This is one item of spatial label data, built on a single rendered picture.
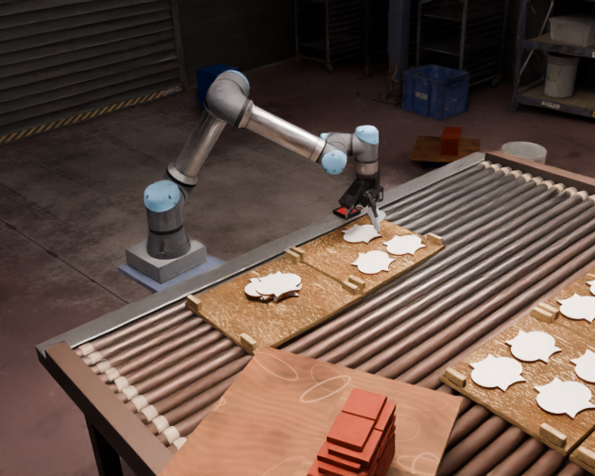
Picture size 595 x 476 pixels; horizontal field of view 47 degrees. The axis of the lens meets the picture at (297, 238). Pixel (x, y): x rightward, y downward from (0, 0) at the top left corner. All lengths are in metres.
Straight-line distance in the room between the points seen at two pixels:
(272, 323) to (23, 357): 1.95
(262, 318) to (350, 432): 0.79
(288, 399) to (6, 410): 2.03
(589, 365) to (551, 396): 0.17
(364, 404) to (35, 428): 2.14
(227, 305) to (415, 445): 0.83
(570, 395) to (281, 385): 0.70
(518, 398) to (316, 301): 0.65
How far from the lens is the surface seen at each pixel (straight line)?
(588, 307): 2.13
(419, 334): 1.96
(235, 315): 2.01
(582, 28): 6.51
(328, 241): 2.37
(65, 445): 3.12
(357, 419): 1.29
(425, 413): 1.54
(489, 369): 1.82
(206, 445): 1.48
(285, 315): 2.00
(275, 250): 2.37
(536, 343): 1.94
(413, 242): 2.36
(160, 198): 2.27
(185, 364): 1.89
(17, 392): 3.47
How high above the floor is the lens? 2.08
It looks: 29 degrees down
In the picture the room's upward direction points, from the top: 2 degrees counter-clockwise
